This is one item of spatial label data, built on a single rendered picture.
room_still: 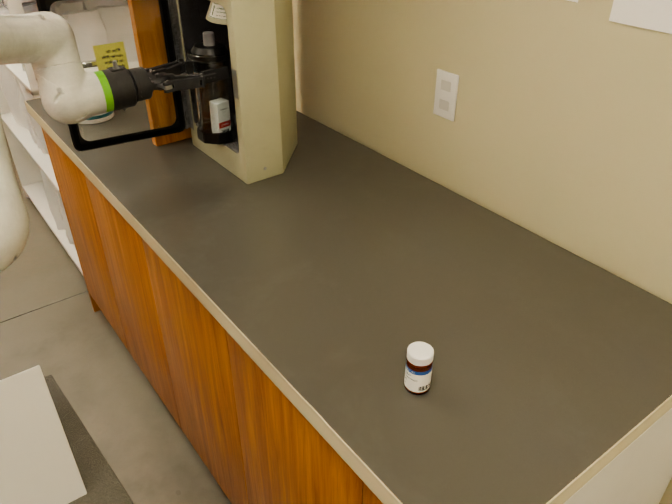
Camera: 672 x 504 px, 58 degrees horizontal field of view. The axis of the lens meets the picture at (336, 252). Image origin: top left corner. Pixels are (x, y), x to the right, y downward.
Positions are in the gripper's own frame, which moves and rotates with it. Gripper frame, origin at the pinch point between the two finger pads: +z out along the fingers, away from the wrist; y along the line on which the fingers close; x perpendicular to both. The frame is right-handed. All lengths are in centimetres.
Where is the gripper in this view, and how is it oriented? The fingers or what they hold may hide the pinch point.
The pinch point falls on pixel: (210, 69)
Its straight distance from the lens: 161.3
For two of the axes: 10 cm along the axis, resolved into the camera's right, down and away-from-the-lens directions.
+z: 8.2, -3.3, 4.7
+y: -5.8, -4.5, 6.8
